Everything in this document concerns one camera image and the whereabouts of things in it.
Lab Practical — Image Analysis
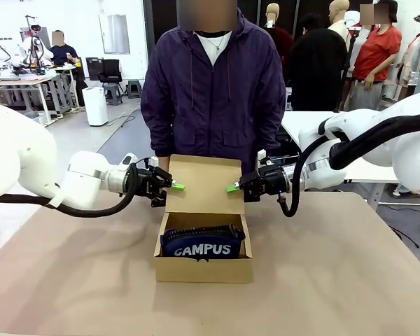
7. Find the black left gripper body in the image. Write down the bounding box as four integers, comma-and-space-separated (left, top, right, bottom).
128, 165, 159, 201

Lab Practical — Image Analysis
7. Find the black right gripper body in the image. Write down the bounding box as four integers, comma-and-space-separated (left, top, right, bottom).
256, 164, 286, 202

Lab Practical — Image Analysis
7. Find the navy campus zipper pouch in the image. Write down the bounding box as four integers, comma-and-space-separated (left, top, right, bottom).
159, 223, 247, 263

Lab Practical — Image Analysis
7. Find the brown cardboard box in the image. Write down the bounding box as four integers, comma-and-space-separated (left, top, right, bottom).
153, 153, 255, 284

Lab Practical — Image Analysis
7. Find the person's left forearm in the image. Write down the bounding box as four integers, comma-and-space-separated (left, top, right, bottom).
254, 115, 287, 155

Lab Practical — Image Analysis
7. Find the person's right forearm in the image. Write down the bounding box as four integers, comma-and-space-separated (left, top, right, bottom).
141, 115, 175, 159

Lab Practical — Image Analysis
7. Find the white table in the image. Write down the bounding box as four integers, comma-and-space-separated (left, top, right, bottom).
281, 111, 400, 183

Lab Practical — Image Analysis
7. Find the person in purple jacket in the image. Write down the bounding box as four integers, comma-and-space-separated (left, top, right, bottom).
140, 6, 287, 176

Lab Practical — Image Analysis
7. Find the white air purifier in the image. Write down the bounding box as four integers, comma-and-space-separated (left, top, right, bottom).
81, 86, 110, 127

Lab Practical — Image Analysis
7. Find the grey stool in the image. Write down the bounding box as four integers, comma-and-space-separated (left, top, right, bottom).
102, 83, 124, 106
127, 80, 144, 99

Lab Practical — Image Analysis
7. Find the black office chair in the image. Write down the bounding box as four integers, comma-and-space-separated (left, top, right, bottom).
97, 59, 124, 85

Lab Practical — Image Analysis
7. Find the person in black sweater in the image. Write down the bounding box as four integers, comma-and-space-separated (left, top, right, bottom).
288, 13, 349, 113

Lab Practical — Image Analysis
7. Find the grey storage bin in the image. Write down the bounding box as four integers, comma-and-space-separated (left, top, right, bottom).
20, 111, 46, 125

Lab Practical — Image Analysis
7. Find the whiteboard panel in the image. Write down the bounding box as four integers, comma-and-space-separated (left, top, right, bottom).
98, 14, 131, 55

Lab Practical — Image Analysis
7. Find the seated person in navy shirt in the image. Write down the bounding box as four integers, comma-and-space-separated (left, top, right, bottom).
49, 29, 89, 108

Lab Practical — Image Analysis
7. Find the mannequin in dark red top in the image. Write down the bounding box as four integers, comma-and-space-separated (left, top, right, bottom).
261, 2, 295, 89

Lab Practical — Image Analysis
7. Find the grey workbench table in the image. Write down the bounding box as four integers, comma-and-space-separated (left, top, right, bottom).
0, 65, 78, 127

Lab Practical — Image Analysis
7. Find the person in red shirt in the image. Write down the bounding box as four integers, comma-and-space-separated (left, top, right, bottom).
349, 0, 403, 111

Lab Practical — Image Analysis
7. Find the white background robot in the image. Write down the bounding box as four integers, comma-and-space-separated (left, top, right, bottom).
18, 15, 54, 69

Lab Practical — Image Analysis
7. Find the mannequin in beige jacket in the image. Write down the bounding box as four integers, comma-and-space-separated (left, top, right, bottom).
328, 0, 352, 41

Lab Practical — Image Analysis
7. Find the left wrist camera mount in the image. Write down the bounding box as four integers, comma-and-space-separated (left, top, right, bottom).
120, 152, 160, 169

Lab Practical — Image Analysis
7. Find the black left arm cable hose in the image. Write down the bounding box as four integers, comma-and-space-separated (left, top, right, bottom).
0, 162, 140, 219

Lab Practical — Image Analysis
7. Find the silver necklace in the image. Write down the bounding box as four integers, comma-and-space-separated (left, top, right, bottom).
198, 31, 231, 54

